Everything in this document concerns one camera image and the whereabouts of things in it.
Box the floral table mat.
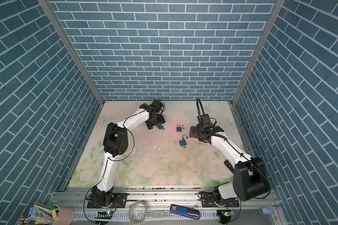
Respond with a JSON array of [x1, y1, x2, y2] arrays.
[[69, 101, 233, 187]]

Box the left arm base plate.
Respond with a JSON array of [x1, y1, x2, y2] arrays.
[[85, 193, 128, 209]]

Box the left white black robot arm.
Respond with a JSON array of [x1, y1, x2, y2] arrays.
[[85, 98, 165, 208]]

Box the small light blue object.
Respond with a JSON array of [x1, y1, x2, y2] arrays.
[[259, 208, 274, 215]]

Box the blue black handheld device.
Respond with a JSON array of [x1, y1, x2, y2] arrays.
[[170, 204, 201, 220]]

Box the pink cup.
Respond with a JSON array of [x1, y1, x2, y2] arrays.
[[52, 205, 74, 225]]

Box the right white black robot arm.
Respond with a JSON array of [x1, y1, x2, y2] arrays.
[[190, 114, 270, 205]]

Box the aluminium rail frame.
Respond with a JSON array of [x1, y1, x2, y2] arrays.
[[50, 187, 286, 225]]

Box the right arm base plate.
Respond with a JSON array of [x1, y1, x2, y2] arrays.
[[197, 191, 239, 208]]

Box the blue padlock with key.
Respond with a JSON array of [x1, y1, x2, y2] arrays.
[[176, 124, 182, 132]]

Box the black calculator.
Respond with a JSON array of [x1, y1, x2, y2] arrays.
[[224, 160, 234, 173]]

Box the white blue cardboard box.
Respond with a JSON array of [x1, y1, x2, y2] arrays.
[[28, 204, 57, 225]]

